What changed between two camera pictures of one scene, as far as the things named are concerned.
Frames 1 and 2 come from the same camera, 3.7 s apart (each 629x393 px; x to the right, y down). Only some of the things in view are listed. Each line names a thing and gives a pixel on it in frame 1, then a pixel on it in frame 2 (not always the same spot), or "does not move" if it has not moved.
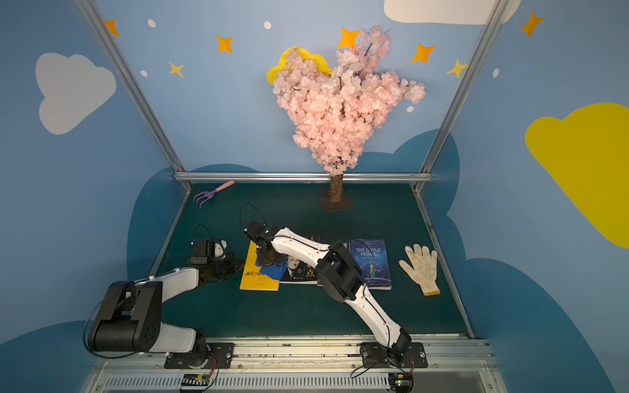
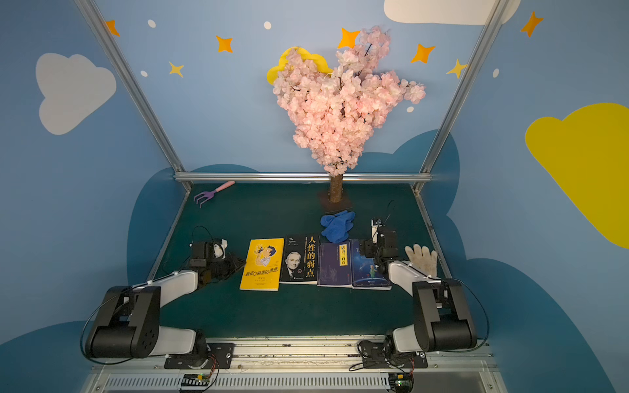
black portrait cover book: [298, 272] does not move
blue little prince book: [372, 256] does not move
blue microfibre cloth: [275, 271] -> [338, 226]
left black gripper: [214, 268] does not move
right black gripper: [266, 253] -> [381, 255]
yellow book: [252, 278] does not move
